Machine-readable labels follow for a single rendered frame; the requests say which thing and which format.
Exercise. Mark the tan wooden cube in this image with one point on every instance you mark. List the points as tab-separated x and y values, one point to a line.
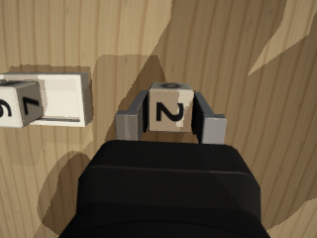
170	107
20	103

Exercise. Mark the white shallow tray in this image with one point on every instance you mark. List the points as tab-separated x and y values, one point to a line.
65	96

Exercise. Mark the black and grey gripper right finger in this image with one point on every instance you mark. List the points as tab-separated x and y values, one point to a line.
209	128

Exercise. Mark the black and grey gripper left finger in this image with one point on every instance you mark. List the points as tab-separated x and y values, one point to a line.
130	124

